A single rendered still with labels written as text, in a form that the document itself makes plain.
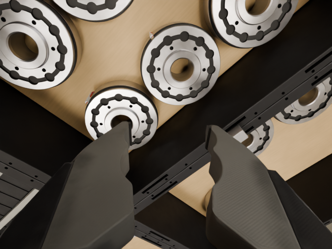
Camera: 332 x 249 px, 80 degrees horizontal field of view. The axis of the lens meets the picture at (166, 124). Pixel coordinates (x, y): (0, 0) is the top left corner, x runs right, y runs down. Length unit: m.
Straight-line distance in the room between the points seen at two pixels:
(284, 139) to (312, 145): 0.07
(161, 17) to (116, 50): 0.07
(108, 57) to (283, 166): 0.39
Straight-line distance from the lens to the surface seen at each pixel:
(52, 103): 0.33
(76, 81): 0.31
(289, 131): 0.43
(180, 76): 0.28
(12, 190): 0.48
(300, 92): 0.25
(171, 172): 0.26
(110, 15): 0.25
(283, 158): 0.47
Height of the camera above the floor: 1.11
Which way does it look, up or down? 58 degrees down
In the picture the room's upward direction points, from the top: 168 degrees clockwise
